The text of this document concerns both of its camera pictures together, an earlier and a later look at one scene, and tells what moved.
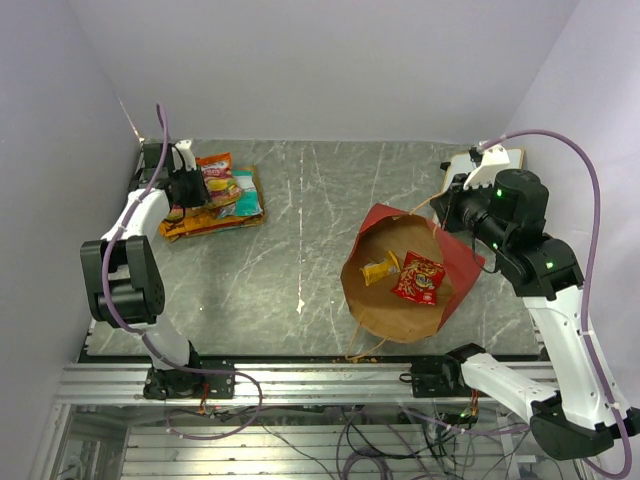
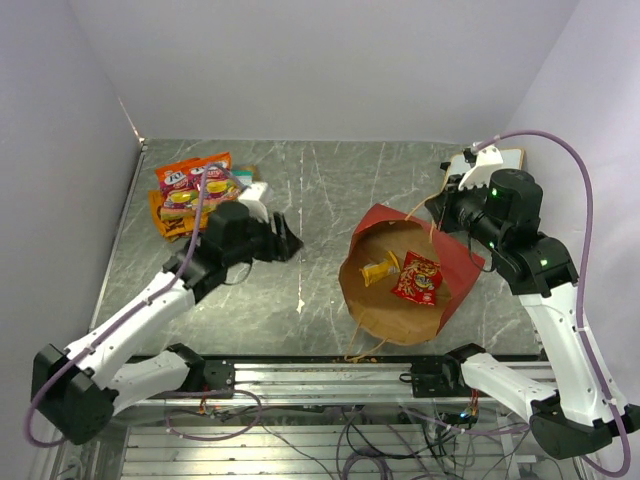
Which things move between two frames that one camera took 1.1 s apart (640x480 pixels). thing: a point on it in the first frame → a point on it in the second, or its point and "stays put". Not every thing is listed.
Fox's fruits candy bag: [223, 190] stays put
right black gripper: [447, 204] stays put
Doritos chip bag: [215, 166] → [183, 228]
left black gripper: [201, 196] → [280, 246]
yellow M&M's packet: [377, 270] stays put
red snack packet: [419, 278] stays put
